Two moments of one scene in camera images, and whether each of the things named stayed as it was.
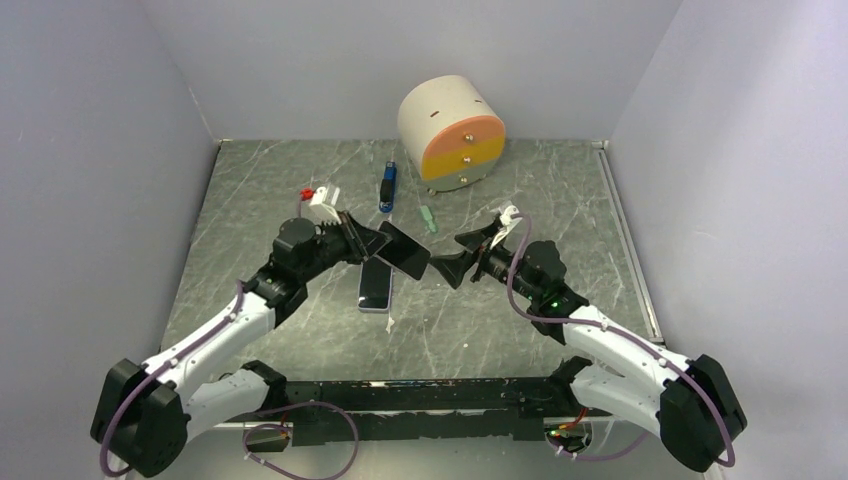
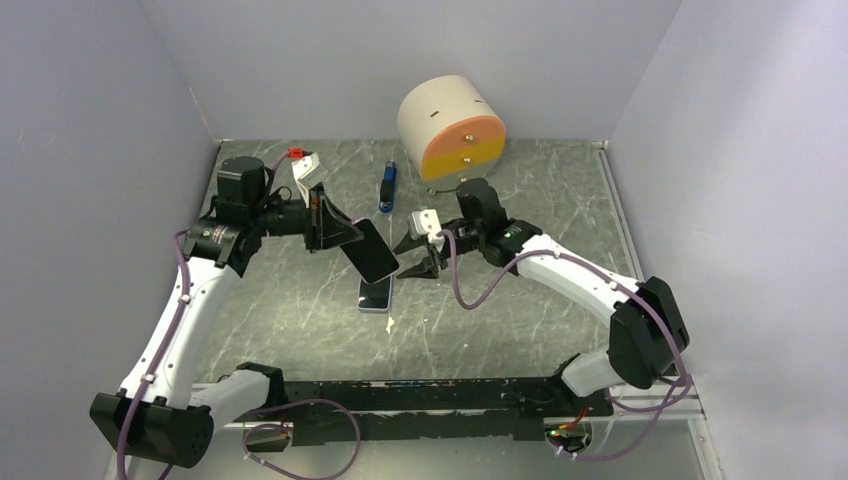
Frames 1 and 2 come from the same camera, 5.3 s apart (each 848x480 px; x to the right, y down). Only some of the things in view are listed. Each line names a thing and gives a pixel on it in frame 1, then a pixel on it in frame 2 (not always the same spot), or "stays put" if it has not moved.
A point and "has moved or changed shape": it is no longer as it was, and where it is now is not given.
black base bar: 516,408 stays put
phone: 403,252 has moved or changed shape
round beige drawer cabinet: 450,130 stays put
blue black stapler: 387,188 stays put
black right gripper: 478,245 -> 427,269
